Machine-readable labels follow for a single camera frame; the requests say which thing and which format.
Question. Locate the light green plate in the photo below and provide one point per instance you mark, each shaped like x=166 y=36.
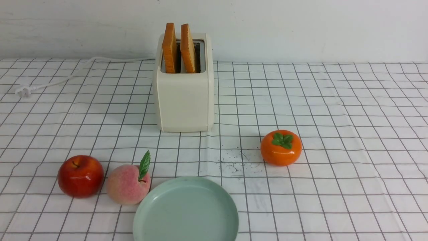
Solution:
x=188 y=208

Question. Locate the toast slice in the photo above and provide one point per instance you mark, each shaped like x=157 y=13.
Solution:
x=187 y=49
x=169 y=47

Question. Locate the white grid tablecloth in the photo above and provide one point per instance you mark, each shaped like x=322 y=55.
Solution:
x=362 y=173

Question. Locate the cream white toaster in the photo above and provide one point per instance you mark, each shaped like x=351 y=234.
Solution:
x=185 y=102

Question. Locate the pink peach with leaf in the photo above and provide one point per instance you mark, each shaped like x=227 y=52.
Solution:
x=129 y=184

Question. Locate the orange persimmon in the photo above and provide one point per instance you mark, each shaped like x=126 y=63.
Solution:
x=281 y=148

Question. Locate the red apple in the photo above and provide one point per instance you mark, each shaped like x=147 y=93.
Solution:
x=80 y=176

